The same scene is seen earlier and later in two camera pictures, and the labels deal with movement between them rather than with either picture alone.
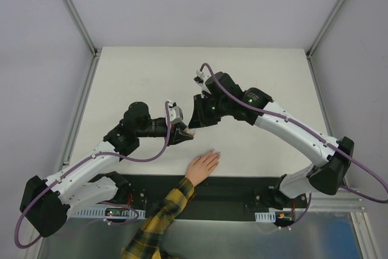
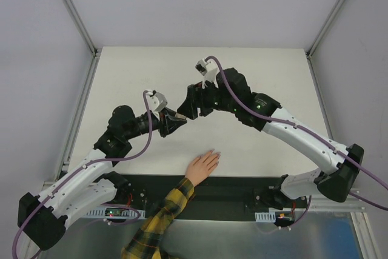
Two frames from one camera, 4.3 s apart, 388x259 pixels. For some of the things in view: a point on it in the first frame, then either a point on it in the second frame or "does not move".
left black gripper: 173,134 → 163,124
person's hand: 199,168 does not move
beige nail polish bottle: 190,131 → 180,116
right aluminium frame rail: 354,206 does not move
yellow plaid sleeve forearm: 146,244 does not move
